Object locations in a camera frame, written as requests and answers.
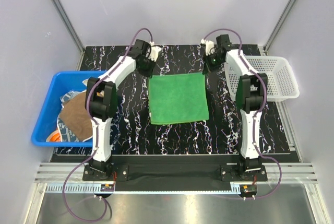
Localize cream orange patterned towel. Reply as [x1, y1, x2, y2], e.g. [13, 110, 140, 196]
[82, 78, 91, 90]

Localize purple cable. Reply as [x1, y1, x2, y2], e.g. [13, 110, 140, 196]
[61, 27, 154, 221]
[202, 28, 282, 200]

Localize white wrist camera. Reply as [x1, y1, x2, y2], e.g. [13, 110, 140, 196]
[148, 42, 162, 62]
[200, 39, 215, 56]

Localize white perforated plastic basket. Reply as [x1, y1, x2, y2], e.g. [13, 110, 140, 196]
[223, 55, 300, 103]

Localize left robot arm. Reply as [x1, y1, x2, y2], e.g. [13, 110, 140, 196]
[85, 40, 162, 180]

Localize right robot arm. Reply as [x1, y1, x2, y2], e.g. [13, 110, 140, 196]
[200, 34, 267, 181]

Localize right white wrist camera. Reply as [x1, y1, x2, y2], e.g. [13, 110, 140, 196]
[200, 39, 215, 56]

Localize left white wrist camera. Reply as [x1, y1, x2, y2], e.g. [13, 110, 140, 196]
[148, 42, 162, 62]

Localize aluminium frame rail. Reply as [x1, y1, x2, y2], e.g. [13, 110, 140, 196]
[34, 163, 317, 194]

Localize blue white patterned towel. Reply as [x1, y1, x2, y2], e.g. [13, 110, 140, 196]
[56, 90, 86, 143]

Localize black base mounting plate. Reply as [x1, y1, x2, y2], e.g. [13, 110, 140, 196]
[82, 155, 268, 194]

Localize blue plastic bin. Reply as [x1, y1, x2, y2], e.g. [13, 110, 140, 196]
[31, 70, 108, 148]

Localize green microfiber towel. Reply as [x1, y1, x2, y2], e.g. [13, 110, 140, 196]
[148, 73, 209, 125]

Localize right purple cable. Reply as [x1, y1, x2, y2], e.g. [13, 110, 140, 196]
[202, 28, 282, 200]

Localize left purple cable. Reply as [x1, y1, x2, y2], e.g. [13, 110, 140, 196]
[61, 27, 154, 221]

